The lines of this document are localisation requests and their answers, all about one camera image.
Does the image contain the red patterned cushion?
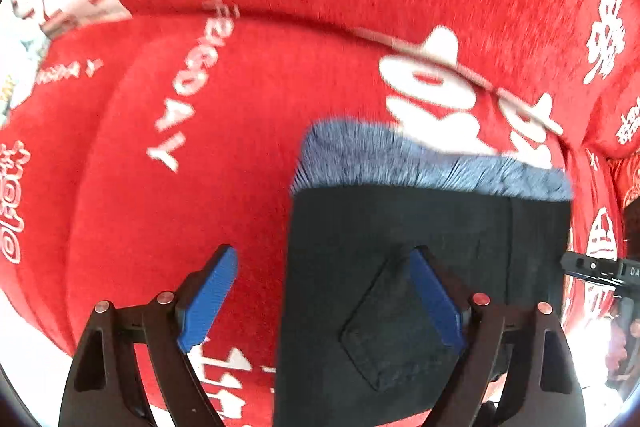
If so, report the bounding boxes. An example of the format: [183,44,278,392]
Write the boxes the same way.
[606,153,640,210]

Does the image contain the red printed sofa cover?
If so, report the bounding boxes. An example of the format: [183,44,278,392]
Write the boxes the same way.
[0,0,640,427]

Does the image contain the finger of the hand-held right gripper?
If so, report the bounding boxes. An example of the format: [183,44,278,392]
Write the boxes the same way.
[560,251,623,283]

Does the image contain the dark pants with ribbed waistband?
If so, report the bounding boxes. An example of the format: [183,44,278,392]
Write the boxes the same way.
[272,114,576,427]

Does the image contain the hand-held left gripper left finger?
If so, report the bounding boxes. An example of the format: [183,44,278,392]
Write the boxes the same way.
[59,244,239,427]

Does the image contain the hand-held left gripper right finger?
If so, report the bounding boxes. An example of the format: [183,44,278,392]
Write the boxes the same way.
[409,246,587,427]

